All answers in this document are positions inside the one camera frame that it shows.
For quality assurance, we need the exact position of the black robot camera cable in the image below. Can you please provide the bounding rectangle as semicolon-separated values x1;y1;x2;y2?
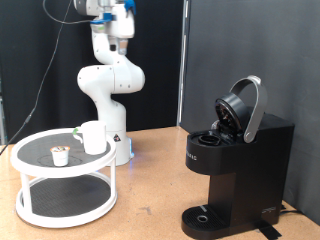
0;0;94;158

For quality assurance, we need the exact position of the wrist camera on blue mount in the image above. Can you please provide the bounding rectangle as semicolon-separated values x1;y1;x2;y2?
89;12;116;33

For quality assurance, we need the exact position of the white two-tier turntable stand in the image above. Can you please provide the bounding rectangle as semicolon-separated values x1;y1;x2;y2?
9;127;119;229

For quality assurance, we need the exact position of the white coffee pod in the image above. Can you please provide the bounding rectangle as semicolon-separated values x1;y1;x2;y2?
49;145;72;168

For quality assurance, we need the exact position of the black Keurig coffee machine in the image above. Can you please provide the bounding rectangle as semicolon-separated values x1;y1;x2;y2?
180;75;296;240

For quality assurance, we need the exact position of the grey metal post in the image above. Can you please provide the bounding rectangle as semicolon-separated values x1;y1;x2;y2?
0;78;7;146

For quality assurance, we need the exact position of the black tape strip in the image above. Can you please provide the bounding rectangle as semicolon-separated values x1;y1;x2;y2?
255;219;283;240

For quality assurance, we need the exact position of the white mug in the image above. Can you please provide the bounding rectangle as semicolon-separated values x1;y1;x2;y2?
72;120;108;156

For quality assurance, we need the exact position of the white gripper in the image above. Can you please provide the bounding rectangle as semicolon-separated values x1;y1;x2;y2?
111;5;136;56

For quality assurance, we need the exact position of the blue cable clip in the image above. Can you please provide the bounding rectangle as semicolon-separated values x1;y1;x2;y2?
124;0;137;16

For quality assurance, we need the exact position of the black Keurig power cable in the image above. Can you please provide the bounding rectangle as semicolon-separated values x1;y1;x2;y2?
279;203;306;216

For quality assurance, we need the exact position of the black backdrop curtain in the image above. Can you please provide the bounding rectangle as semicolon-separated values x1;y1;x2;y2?
0;0;184;145

